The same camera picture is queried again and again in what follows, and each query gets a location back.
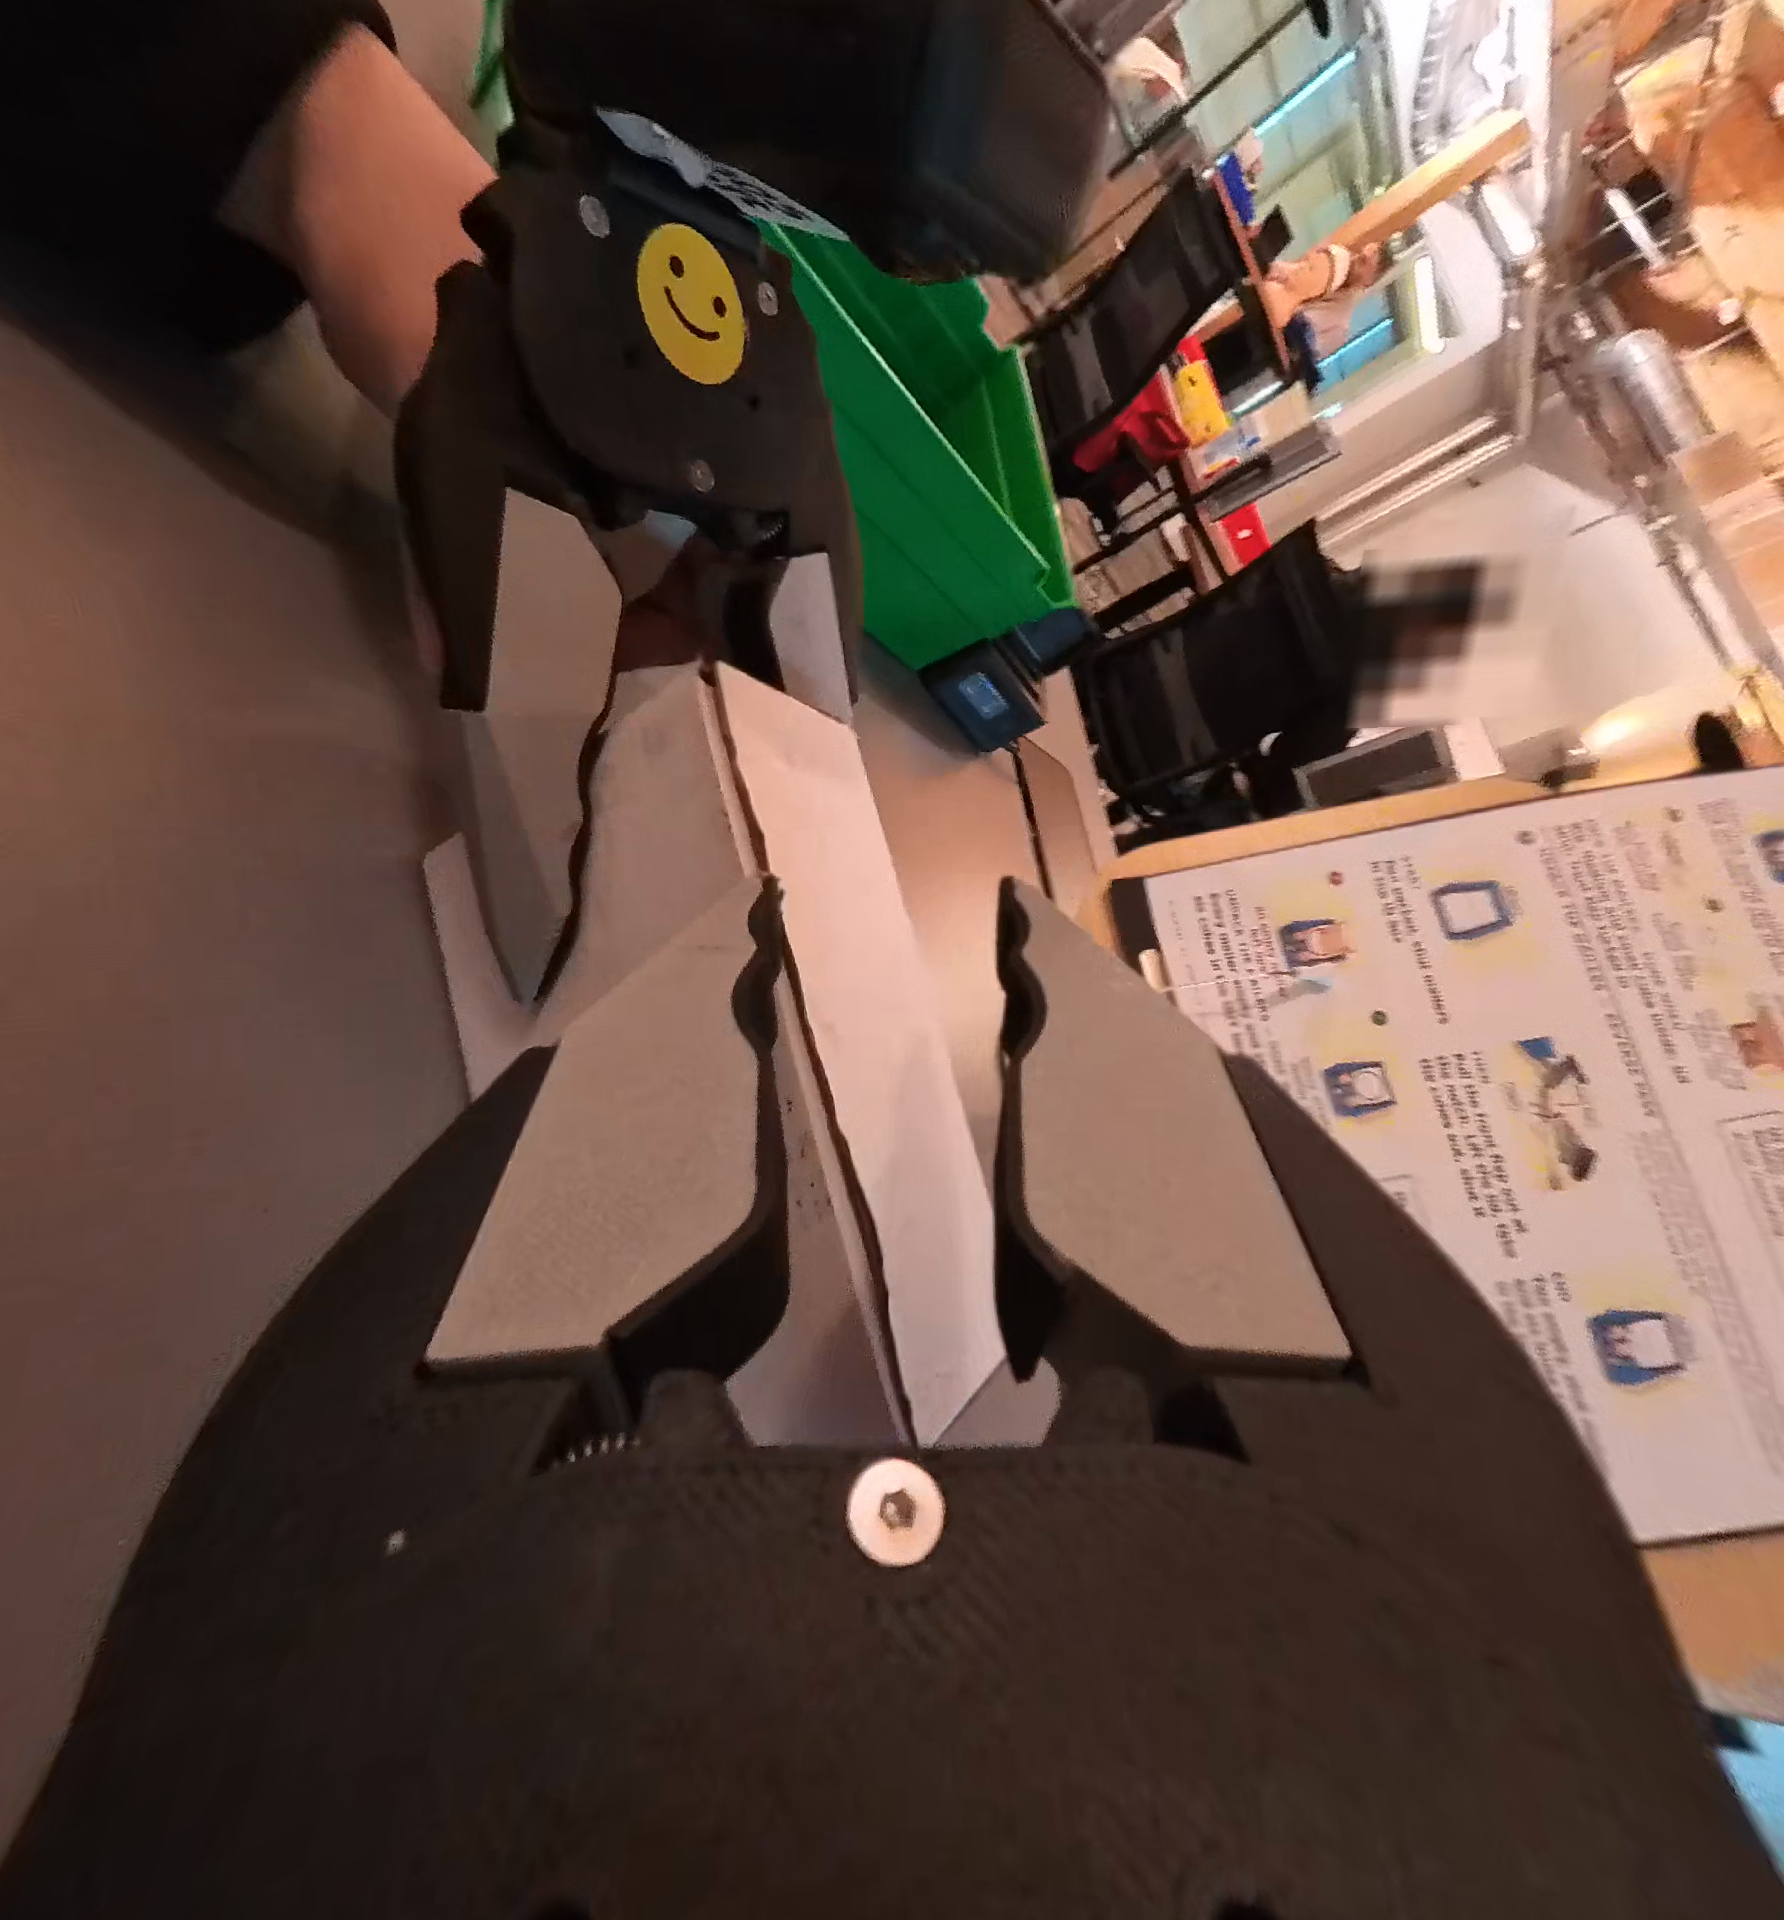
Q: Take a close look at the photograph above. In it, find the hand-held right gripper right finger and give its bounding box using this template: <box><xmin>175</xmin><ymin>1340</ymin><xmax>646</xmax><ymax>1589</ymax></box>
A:
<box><xmin>990</xmin><ymin>876</ymin><xmax>1357</xmax><ymax>1387</ymax></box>

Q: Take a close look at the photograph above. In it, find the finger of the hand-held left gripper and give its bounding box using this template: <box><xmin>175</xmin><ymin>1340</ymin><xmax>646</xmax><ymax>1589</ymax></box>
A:
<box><xmin>448</xmin><ymin>493</ymin><xmax>637</xmax><ymax>1009</ymax></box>
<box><xmin>712</xmin><ymin>546</ymin><xmax>863</xmax><ymax>727</ymax></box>

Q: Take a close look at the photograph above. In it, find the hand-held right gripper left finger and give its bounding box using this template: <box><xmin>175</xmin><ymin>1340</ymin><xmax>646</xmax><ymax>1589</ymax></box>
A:
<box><xmin>424</xmin><ymin>875</ymin><xmax>796</xmax><ymax>1383</ymax></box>

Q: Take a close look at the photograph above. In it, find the white cardboard mailer box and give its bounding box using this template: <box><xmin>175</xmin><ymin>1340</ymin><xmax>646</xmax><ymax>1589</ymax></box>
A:
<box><xmin>424</xmin><ymin>661</ymin><xmax>1061</xmax><ymax>1451</ymax></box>

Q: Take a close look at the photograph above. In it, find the green plastic bin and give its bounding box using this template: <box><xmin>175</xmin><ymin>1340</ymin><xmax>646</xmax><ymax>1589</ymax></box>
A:
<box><xmin>473</xmin><ymin>0</ymin><xmax>1091</xmax><ymax>679</ymax></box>

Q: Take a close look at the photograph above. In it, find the person's left forearm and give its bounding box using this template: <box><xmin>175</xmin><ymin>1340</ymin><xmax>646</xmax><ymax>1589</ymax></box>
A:
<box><xmin>0</xmin><ymin>0</ymin><xmax>401</xmax><ymax>355</ymax></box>

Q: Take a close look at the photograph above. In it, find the person's left hand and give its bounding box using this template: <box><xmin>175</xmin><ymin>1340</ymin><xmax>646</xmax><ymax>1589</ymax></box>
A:
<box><xmin>224</xmin><ymin>26</ymin><xmax>505</xmax><ymax>431</ymax></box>

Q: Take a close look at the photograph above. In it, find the black device with small screen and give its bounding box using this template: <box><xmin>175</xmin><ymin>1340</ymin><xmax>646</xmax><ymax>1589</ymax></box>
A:
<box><xmin>919</xmin><ymin>606</ymin><xmax>1096</xmax><ymax>753</ymax></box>

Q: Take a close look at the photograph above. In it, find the red storage bin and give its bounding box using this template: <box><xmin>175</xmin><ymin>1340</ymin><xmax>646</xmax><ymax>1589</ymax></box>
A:
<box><xmin>1073</xmin><ymin>382</ymin><xmax>1186</xmax><ymax>480</ymax></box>

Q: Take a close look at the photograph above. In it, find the black mesh office chair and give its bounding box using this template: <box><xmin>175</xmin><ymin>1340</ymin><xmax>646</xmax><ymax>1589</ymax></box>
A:
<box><xmin>1078</xmin><ymin>524</ymin><xmax>1366</xmax><ymax>829</ymax></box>

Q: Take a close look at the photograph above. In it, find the printed instruction sheet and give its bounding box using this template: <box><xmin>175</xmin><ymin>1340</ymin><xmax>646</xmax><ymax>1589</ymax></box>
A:
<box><xmin>1138</xmin><ymin>756</ymin><xmax>1784</xmax><ymax>1549</ymax></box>

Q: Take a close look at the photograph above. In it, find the instruction sheet on wooden stand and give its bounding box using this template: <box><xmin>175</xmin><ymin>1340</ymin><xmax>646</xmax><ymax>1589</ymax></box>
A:
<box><xmin>1086</xmin><ymin>764</ymin><xmax>1784</xmax><ymax>1728</ymax></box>

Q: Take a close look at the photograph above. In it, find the thin dark cable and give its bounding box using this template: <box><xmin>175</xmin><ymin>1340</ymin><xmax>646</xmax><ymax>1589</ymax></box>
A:
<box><xmin>1005</xmin><ymin>743</ymin><xmax>1057</xmax><ymax>890</ymax></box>

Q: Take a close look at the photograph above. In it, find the silver ventilation duct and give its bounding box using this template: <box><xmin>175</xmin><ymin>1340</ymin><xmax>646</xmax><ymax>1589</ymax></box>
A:
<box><xmin>1597</xmin><ymin>331</ymin><xmax>1714</xmax><ymax>457</ymax></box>

